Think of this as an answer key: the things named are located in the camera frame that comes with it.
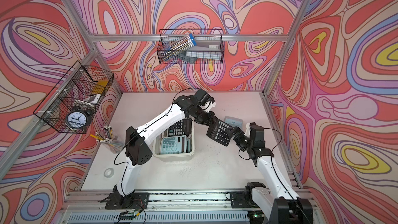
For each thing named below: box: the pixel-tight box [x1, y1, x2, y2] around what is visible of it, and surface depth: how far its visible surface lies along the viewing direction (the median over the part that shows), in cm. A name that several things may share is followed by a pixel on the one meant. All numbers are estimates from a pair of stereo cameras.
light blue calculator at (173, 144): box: [160, 134, 187, 155], surface depth 86 cm
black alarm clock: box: [65, 106, 93, 130], surface depth 69 cm
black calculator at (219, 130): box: [206, 116, 233, 147], surface depth 83 cm
